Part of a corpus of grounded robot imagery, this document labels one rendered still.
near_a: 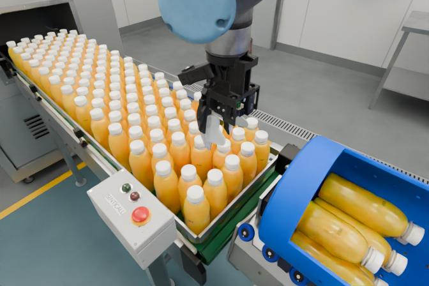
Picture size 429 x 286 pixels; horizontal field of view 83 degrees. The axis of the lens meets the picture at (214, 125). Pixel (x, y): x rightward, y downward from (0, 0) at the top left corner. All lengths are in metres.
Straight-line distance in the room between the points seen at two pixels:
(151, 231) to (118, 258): 1.26
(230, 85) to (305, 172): 0.22
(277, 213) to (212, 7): 0.39
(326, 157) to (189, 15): 0.38
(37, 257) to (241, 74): 1.83
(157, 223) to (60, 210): 1.64
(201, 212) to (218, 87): 0.32
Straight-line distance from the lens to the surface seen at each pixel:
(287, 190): 0.49
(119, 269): 1.78
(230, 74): 0.41
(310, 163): 0.51
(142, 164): 0.76
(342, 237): 0.55
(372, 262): 0.57
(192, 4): 0.25
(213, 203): 0.67
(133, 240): 0.56
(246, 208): 0.81
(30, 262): 2.03
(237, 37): 0.38
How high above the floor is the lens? 1.58
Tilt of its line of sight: 39 degrees down
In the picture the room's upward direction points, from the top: straight up
